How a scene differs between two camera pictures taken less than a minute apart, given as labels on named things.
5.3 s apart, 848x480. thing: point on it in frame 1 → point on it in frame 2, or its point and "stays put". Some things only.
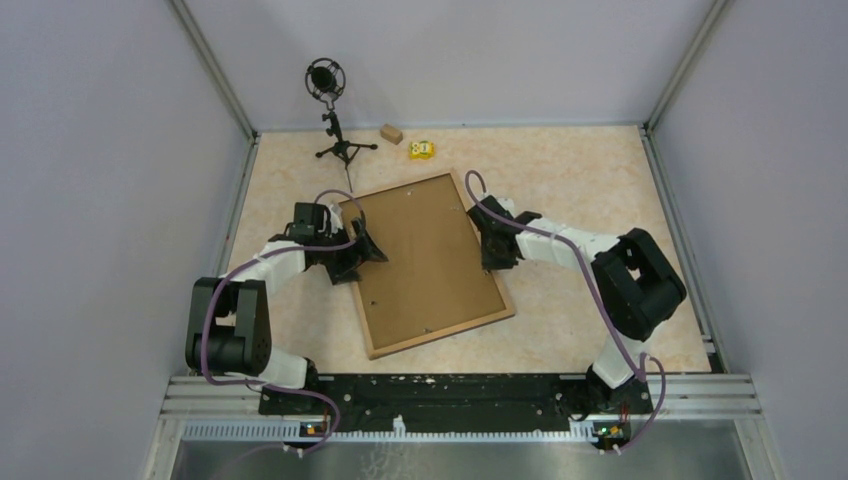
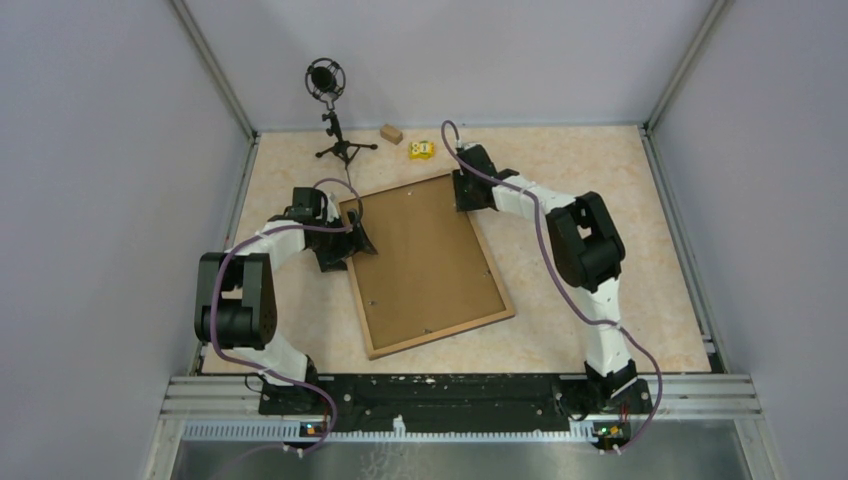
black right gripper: [489, 263] → [462, 204]
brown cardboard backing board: [433, 277] stays put
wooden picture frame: [433, 284] stays put
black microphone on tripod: [326, 77] stays put
